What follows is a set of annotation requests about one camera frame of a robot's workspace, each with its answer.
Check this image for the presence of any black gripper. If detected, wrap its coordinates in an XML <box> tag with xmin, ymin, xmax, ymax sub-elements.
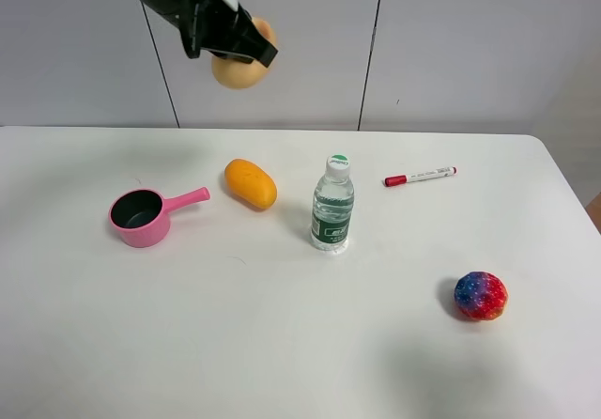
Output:
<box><xmin>163</xmin><ymin>0</ymin><xmax>278</xmax><ymax>68</ymax></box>

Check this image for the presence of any beige toy potato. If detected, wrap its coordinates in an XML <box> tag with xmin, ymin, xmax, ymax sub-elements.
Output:
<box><xmin>211</xmin><ymin>17</ymin><xmax>277</xmax><ymax>90</ymax></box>

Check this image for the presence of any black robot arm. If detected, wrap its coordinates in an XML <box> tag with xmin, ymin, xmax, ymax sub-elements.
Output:
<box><xmin>140</xmin><ymin>0</ymin><xmax>278</xmax><ymax>68</ymax></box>

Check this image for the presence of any orange toy mango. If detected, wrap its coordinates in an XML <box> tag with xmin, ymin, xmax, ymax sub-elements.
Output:
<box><xmin>224</xmin><ymin>159</ymin><xmax>277</xmax><ymax>210</ymax></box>

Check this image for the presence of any clear water bottle green label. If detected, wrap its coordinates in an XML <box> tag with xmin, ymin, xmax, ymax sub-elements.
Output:
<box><xmin>311</xmin><ymin>154</ymin><xmax>355</xmax><ymax>251</ymax></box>

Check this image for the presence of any pink toy saucepan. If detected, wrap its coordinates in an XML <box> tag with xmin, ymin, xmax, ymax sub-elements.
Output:
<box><xmin>108</xmin><ymin>187</ymin><xmax>210</xmax><ymax>248</ymax></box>

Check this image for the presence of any red whiteboard marker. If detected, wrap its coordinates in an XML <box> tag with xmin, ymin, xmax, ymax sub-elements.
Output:
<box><xmin>383</xmin><ymin>166</ymin><xmax>457</xmax><ymax>187</ymax></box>

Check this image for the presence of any red blue spotted ball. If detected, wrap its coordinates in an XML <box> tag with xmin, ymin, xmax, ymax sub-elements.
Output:
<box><xmin>454</xmin><ymin>272</ymin><xmax>508</xmax><ymax>321</ymax></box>

